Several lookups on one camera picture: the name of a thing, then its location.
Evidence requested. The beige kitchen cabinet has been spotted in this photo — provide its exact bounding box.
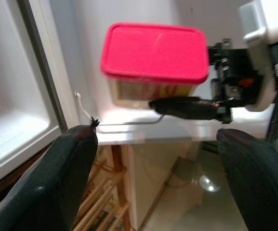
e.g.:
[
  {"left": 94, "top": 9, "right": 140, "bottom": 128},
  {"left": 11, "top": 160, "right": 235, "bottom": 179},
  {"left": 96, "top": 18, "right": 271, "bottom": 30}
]
[{"left": 125, "top": 141, "right": 192, "bottom": 231}]

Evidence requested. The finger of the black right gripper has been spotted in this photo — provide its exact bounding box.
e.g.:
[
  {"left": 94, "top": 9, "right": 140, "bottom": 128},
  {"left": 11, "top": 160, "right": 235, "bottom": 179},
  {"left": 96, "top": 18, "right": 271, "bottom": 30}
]
[{"left": 149, "top": 97, "right": 220, "bottom": 120}]

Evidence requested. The clear container with pink lid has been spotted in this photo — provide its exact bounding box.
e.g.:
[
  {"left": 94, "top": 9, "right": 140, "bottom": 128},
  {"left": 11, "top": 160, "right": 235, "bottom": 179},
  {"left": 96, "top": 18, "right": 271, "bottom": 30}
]
[{"left": 100, "top": 22, "right": 211, "bottom": 108}]

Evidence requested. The wooden slatted rack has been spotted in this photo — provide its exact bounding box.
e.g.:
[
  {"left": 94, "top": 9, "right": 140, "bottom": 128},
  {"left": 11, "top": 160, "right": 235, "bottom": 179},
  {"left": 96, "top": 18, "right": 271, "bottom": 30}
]
[{"left": 72, "top": 144, "right": 132, "bottom": 231}]

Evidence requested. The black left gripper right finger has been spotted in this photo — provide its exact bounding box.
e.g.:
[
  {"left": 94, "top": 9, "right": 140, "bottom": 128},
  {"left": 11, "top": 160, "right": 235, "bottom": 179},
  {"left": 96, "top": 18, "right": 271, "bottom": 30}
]
[{"left": 216, "top": 128, "right": 278, "bottom": 231}]

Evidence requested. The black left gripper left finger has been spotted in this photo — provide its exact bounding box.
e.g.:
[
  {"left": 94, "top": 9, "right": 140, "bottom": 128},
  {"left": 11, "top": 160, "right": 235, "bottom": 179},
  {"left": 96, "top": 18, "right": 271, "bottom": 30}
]
[{"left": 0, "top": 117, "right": 100, "bottom": 231}]

